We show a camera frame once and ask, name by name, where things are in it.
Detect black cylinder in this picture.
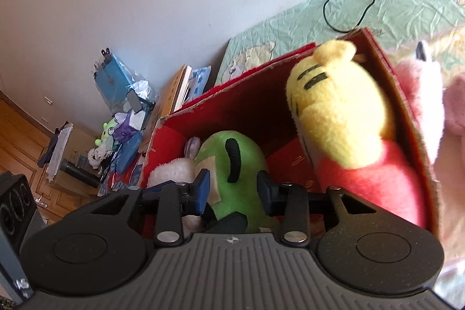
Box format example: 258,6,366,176
60,158,102,189

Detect mauve and white plush toy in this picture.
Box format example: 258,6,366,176
147,136,204,227

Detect red cardboard box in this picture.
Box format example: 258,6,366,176
140,27,442,241

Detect plaid-eared rabbit plush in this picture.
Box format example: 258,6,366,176
394,41,465,165

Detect small white plush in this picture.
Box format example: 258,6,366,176
86,146,106,169

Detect stack of books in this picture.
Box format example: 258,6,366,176
156,65,193,116

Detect yellow bear plush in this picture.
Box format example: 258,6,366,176
285,40,427,227

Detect green alien toy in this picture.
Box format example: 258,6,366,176
95,116,120,147

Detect blue box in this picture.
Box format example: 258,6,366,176
94,48,140,111

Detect green plush toy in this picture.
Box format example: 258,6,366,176
194,130,280,234

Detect blue packet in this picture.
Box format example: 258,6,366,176
182,66,212,103

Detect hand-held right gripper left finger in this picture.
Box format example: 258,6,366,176
83,168,211,247

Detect pile of papers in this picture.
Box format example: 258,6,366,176
38,121,73,183

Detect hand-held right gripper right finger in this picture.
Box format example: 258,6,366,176
256,170,380,247

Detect wooden door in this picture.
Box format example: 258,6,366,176
0,90,99,223

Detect clear plastic bag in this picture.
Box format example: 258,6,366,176
125,72,158,114

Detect purple packet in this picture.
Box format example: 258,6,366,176
112,112,146,144

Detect blue case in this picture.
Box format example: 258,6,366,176
116,132,143,174

